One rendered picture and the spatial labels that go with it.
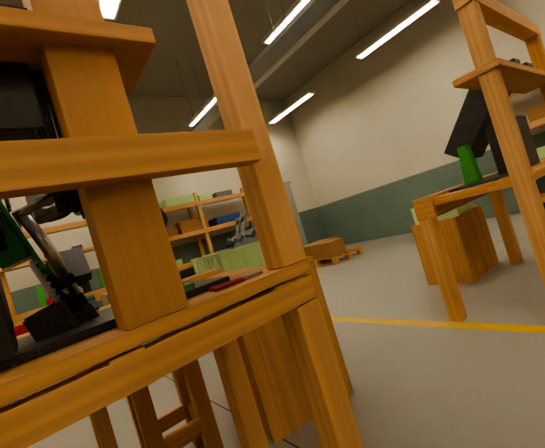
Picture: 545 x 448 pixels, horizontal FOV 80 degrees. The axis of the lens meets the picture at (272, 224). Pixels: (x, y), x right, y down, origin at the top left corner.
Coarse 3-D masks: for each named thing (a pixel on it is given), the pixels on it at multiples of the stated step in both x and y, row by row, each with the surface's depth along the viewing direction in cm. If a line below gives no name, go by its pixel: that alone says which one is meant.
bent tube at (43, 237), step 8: (16, 216) 85; (24, 216) 85; (32, 216) 89; (24, 224) 84; (32, 224) 84; (32, 232) 83; (40, 232) 83; (40, 240) 82; (48, 240) 84; (40, 248) 83; (48, 248) 83; (48, 256) 83; (56, 256) 84; (56, 264) 85; (64, 264) 87; (56, 272) 87; (64, 272) 88; (72, 288) 95; (80, 288) 99; (72, 296) 97
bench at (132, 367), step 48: (240, 288) 83; (288, 288) 92; (96, 336) 72; (144, 336) 68; (192, 336) 74; (288, 336) 99; (0, 384) 54; (48, 384) 57; (96, 384) 62; (144, 384) 66; (240, 384) 142; (336, 384) 96; (0, 432) 53; (48, 432) 56; (240, 432) 143; (336, 432) 92
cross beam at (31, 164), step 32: (0, 160) 56; (32, 160) 58; (64, 160) 61; (96, 160) 65; (128, 160) 68; (160, 160) 72; (192, 160) 77; (224, 160) 82; (256, 160) 88; (0, 192) 55; (32, 192) 60
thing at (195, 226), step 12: (216, 192) 714; (228, 192) 732; (240, 192) 803; (168, 204) 644; (180, 204) 654; (192, 204) 663; (192, 216) 709; (204, 216) 685; (228, 216) 719; (180, 228) 654; (192, 228) 666; (204, 228) 674; (216, 228) 685; (180, 264) 636; (192, 264) 639
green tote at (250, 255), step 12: (216, 252) 221; (228, 252) 162; (240, 252) 165; (252, 252) 168; (204, 264) 186; (216, 264) 167; (228, 264) 161; (240, 264) 164; (252, 264) 167; (264, 264) 170
